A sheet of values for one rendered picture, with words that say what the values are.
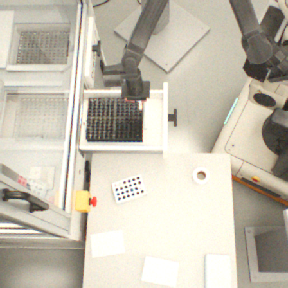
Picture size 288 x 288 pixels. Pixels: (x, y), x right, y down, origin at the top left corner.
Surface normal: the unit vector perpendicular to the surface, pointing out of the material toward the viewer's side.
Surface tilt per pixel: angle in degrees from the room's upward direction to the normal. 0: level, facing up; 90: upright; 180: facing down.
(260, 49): 58
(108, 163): 0
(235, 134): 0
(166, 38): 3
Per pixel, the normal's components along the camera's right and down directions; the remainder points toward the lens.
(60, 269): -0.05, -0.32
